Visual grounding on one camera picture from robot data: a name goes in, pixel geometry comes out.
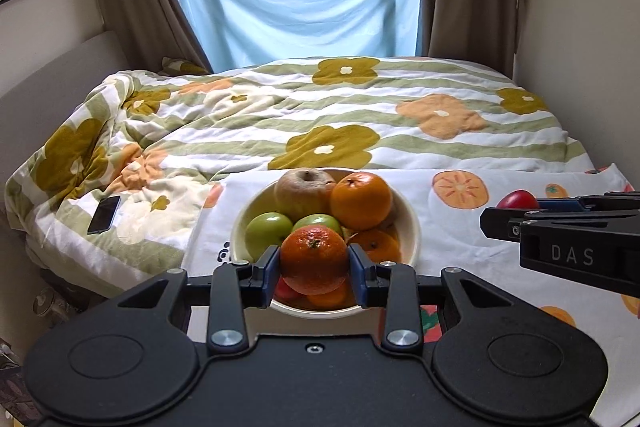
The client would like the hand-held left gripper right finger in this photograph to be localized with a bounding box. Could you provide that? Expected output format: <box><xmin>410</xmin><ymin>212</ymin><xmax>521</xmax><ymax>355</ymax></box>
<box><xmin>348</xmin><ymin>243</ymin><xmax>513</xmax><ymax>352</ymax></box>

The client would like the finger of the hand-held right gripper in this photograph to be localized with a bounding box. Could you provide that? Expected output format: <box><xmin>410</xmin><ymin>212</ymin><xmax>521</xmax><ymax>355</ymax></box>
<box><xmin>539</xmin><ymin>192</ymin><xmax>640</xmax><ymax>210</ymax></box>
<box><xmin>480</xmin><ymin>207</ymin><xmax>640</xmax><ymax>243</ymax></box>

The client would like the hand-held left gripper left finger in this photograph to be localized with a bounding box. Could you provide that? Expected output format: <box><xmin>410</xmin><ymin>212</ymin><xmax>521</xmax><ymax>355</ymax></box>
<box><xmin>117</xmin><ymin>245</ymin><xmax>281</xmax><ymax>355</ymax></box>

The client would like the small red tomato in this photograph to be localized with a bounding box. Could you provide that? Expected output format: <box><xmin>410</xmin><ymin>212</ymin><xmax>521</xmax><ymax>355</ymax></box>
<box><xmin>275</xmin><ymin>277</ymin><xmax>303</xmax><ymax>300</ymax></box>
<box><xmin>496</xmin><ymin>189</ymin><xmax>541</xmax><ymax>210</ymax></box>

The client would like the large orange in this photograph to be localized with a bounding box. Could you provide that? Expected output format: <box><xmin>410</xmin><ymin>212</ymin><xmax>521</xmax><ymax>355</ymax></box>
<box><xmin>329</xmin><ymin>172</ymin><xmax>393</xmax><ymax>231</ymax></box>
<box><xmin>350</xmin><ymin>229</ymin><xmax>402</xmax><ymax>265</ymax></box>

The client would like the small mandarin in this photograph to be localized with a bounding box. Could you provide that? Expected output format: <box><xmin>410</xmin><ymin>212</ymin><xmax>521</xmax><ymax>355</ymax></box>
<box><xmin>306</xmin><ymin>279</ymin><xmax>353</xmax><ymax>311</ymax></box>
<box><xmin>280</xmin><ymin>226</ymin><xmax>350</xmax><ymax>296</ymax></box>

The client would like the green apple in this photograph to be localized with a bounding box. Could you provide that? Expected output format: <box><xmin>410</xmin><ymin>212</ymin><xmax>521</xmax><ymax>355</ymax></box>
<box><xmin>292</xmin><ymin>213</ymin><xmax>344</xmax><ymax>238</ymax></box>
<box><xmin>244</xmin><ymin>212</ymin><xmax>294</xmax><ymax>262</ymax></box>

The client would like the cream oval bowl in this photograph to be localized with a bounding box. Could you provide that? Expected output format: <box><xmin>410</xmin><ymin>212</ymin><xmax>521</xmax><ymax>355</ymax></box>
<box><xmin>230</xmin><ymin>167</ymin><xmax>422</xmax><ymax>319</ymax></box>

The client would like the white persimmon-print cloth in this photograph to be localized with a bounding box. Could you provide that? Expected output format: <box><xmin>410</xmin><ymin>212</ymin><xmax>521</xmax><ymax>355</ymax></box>
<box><xmin>180</xmin><ymin>164</ymin><xmax>640</xmax><ymax>427</ymax></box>

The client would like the russet brown apple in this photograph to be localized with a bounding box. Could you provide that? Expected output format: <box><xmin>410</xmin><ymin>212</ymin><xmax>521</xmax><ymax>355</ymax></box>
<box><xmin>273</xmin><ymin>168</ymin><xmax>337</xmax><ymax>223</ymax></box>

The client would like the floral striped duvet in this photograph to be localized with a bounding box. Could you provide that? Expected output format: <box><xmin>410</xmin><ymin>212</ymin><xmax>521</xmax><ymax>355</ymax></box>
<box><xmin>5</xmin><ymin>56</ymin><xmax>596</xmax><ymax>300</ymax></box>

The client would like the black smartphone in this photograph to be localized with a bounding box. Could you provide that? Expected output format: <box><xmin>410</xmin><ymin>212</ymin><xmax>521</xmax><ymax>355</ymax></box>
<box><xmin>87</xmin><ymin>194</ymin><xmax>122</xmax><ymax>236</ymax></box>

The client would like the clear glass jar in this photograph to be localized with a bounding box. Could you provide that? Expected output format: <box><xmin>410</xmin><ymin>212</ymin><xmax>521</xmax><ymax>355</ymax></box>
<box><xmin>32</xmin><ymin>289</ymin><xmax>71</xmax><ymax>328</ymax></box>

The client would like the light blue sheet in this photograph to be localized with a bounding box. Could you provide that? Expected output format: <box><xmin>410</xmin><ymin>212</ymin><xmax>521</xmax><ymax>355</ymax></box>
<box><xmin>172</xmin><ymin>0</ymin><xmax>422</xmax><ymax>72</ymax></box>

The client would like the grey padded headboard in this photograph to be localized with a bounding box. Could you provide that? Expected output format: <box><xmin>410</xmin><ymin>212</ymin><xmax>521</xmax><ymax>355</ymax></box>
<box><xmin>0</xmin><ymin>30</ymin><xmax>133</xmax><ymax>188</ymax></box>

